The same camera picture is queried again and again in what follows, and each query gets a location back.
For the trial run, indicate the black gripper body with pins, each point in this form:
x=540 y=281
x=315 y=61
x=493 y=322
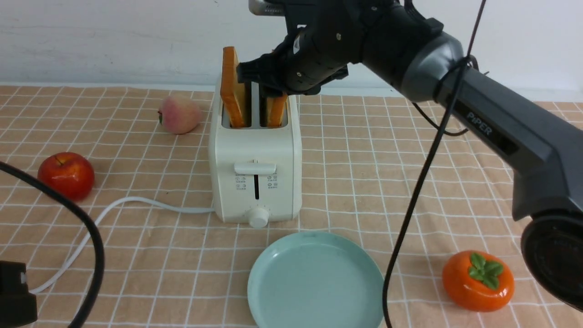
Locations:
x=323 y=37

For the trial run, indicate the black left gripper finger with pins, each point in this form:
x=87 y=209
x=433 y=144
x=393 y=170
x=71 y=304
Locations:
x=273 y=89

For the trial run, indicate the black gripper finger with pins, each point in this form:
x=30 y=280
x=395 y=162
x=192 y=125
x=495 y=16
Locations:
x=265 y=70

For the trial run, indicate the toast slice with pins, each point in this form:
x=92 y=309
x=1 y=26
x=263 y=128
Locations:
x=275 y=110
x=233 y=92

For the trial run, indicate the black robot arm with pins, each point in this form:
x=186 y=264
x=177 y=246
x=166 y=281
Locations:
x=423 y=63

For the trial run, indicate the white two-slot toaster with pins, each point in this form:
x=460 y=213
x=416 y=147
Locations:
x=256 y=172

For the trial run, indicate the pink peach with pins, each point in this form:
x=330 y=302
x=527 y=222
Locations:
x=179 y=115

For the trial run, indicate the orange checkered tablecloth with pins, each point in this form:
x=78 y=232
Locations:
x=361 y=159

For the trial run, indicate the light blue round plate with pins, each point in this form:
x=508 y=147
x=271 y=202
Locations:
x=315 y=280

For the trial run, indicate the red apple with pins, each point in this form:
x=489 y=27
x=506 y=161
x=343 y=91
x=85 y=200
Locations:
x=69 y=173

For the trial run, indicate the orange persimmon with green leaves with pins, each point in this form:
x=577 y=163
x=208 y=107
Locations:
x=478 y=281

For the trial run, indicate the black box lower left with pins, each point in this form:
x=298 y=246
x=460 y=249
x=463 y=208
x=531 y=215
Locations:
x=18 y=306

